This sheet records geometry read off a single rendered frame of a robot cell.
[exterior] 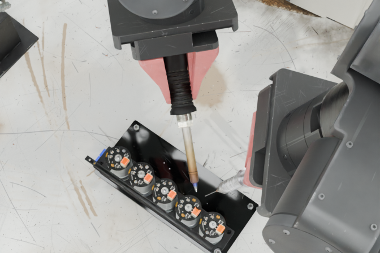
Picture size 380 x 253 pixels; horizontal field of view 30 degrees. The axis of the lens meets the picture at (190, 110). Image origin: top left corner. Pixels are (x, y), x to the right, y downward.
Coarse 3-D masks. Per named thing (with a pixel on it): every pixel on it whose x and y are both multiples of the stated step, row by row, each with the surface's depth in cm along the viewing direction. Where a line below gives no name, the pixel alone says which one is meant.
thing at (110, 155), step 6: (114, 150) 69; (120, 150) 69; (126, 150) 69; (108, 156) 69; (114, 156) 69; (126, 156) 69; (108, 162) 69; (114, 162) 69; (114, 168) 69; (120, 168) 69
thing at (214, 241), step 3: (210, 222) 67; (213, 222) 67; (210, 225) 67; (213, 225) 67; (216, 225) 67; (213, 228) 67; (198, 231) 71; (201, 234) 68; (222, 234) 68; (207, 237) 67; (219, 237) 68; (210, 240) 68; (213, 240) 68; (216, 240) 68; (219, 240) 70; (213, 243) 70; (216, 243) 70
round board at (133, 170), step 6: (138, 162) 69; (144, 162) 69; (132, 168) 69; (138, 168) 69; (144, 168) 69; (150, 168) 69; (132, 174) 68; (150, 174) 68; (132, 180) 68; (138, 180) 68; (150, 180) 68; (138, 186) 68; (144, 186) 68
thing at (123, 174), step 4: (116, 156) 69; (120, 156) 69; (116, 160) 69; (120, 160) 69; (112, 164) 69; (132, 164) 72; (128, 168) 70; (112, 172) 70; (116, 172) 69; (120, 172) 69; (124, 172) 70; (120, 176) 71; (124, 176) 71; (124, 180) 72
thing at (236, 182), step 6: (240, 174) 57; (228, 180) 59; (234, 180) 58; (240, 180) 57; (222, 186) 60; (228, 186) 59; (234, 186) 59; (240, 186) 58; (246, 186) 57; (222, 192) 61; (228, 192) 61
